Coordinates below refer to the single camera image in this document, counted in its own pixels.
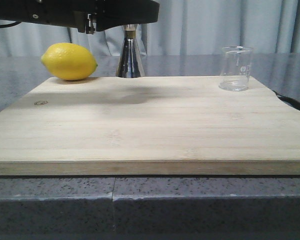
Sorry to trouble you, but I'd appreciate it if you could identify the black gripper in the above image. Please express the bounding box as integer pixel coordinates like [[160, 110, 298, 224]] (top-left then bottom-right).
[[0, 0, 98, 33]]

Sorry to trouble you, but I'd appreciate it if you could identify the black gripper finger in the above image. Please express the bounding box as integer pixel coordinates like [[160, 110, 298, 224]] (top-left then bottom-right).
[[96, 0, 160, 31]]

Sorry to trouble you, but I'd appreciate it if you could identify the steel double jigger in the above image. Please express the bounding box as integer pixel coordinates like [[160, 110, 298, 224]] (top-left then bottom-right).
[[116, 24, 145, 78]]

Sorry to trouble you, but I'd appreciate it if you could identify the small glass beaker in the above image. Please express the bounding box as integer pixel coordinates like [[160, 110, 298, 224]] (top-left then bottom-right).
[[219, 46, 254, 92]]

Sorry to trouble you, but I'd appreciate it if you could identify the yellow lemon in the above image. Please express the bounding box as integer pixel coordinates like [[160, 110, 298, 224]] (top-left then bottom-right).
[[41, 42, 98, 81]]

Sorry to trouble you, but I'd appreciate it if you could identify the grey curtain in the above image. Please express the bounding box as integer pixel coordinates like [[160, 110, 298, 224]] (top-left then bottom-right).
[[0, 0, 300, 57]]

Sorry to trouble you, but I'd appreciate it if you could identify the wooden cutting board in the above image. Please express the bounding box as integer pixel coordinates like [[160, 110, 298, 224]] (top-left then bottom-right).
[[0, 76, 300, 176]]

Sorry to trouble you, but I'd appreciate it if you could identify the black cable on table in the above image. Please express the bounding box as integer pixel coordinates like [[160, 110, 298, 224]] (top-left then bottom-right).
[[272, 89, 300, 116]]

